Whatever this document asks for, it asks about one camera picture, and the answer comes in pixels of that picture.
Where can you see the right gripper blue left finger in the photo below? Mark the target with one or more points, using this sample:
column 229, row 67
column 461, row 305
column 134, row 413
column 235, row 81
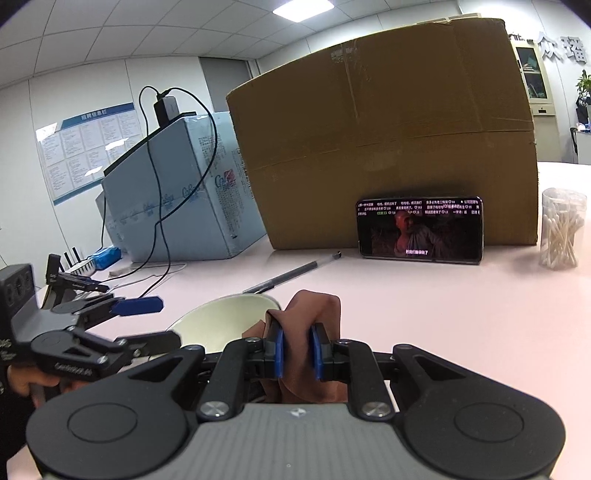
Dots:
column 230, row 373

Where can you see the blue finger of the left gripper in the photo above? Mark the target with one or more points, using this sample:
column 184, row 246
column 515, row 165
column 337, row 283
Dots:
column 136, row 306
column 149, row 344

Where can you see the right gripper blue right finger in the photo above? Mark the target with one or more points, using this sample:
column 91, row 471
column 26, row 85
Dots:
column 354, row 364

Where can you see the brown cleaning cloth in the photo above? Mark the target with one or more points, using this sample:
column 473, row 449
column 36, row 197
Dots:
column 298, row 384

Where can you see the person left hand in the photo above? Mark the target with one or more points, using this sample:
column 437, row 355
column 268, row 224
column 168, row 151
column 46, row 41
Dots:
column 22, row 378

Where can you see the grey black pen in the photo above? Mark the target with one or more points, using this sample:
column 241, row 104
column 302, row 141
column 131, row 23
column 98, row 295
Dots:
column 292, row 274

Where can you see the light blue wrapped carton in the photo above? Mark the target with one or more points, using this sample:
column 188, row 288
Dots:
column 181, row 194

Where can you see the black smartphone playing video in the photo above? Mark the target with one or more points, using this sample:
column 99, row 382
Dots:
column 422, row 229

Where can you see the black power adapter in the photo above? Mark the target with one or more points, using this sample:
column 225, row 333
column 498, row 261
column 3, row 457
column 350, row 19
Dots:
column 165, row 109

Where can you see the clear cotton swab jar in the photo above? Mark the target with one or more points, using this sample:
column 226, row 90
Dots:
column 562, row 227

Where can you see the large brown cardboard box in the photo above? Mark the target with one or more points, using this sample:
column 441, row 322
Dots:
column 435, row 109

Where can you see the beige filing cabinet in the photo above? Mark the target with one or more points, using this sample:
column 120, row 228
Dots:
column 540, row 99

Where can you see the potted green plant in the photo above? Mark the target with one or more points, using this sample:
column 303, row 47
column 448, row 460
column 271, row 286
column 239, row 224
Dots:
column 583, row 87

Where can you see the blue wall notice board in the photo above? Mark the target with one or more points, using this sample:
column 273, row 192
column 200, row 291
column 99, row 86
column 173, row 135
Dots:
column 75, row 152

